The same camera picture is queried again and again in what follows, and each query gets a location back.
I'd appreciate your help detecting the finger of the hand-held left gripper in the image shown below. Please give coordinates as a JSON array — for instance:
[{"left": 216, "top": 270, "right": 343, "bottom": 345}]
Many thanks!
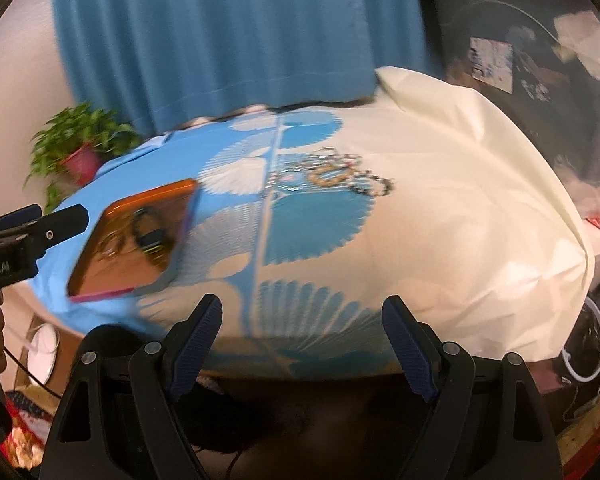
[
  {"left": 0, "top": 203, "right": 42, "bottom": 235},
  {"left": 7, "top": 205, "right": 90, "bottom": 261}
]

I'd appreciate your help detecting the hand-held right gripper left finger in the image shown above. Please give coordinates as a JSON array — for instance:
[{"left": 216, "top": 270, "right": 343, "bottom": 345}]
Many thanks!
[{"left": 39, "top": 294, "right": 224, "bottom": 480}]

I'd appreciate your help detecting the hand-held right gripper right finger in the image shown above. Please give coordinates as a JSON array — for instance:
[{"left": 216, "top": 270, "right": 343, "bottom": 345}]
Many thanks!
[{"left": 382, "top": 296, "right": 565, "bottom": 480}]

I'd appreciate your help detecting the orange metal tray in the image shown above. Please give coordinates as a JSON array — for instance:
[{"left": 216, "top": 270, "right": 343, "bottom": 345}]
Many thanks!
[{"left": 67, "top": 178, "right": 201, "bottom": 303}]

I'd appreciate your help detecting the black wristband with green stripe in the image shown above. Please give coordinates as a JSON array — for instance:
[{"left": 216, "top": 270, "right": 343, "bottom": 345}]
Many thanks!
[{"left": 130, "top": 208, "right": 173, "bottom": 261}]

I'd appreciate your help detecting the black and white beaded bracelet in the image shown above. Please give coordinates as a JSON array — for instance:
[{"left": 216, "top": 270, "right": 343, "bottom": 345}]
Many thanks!
[{"left": 349, "top": 172, "right": 396, "bottom": 198}]

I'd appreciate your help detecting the amber beaded bracelet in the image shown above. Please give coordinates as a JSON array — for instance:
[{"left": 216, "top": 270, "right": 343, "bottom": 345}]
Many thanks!
[{"left": 308, "top": 164, "right": 356, "bottom": 186}]

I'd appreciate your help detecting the green plant in red pot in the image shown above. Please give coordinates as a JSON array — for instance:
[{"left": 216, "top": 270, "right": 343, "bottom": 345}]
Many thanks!
[{"left": 24, "top": 101, "right": 143, "bottom": 211}]

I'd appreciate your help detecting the white round disc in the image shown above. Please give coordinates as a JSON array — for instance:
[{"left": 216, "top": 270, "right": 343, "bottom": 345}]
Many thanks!
[{"left": 26, "top": 322, "right": 61, "bottom": 386}]

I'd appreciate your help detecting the blue and white patterned tablecloth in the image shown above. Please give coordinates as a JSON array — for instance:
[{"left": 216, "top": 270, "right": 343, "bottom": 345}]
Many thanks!
[{"left": 17, "top": 66, "right": 597, "bottom": 378}]

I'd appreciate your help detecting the blue curtain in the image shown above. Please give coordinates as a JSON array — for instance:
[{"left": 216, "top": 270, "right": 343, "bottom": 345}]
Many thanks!
[{"left": 51, "top": 0, "right": 443, "bottom": 136}]

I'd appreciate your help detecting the printed paper card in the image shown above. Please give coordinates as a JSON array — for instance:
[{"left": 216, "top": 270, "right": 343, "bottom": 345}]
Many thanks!
[{"left": 469, "top": 36, "right": 515, "bottom": 95}]

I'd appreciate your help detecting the white crumpled paper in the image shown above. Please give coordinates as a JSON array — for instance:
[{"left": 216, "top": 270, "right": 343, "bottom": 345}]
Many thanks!
[{"left": 552, "top": 10, "right": 600, "bottom": 81}]

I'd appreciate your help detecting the white cable loop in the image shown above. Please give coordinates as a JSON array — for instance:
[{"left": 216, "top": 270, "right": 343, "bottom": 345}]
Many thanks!
[{"left": 560, "top": 295, "right": 600, "bottom": 386}]

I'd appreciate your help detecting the silver chain necklace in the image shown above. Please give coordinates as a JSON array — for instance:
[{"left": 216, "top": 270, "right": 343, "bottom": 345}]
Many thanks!
[{"left": 269, "top": 170, "right": 306, "bottom": 195}]

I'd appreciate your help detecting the clear beaded bracelet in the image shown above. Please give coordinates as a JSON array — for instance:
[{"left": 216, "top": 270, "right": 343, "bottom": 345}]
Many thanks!
[{"left": 305, "top": 147, "right": 363, "bottom": 167}]

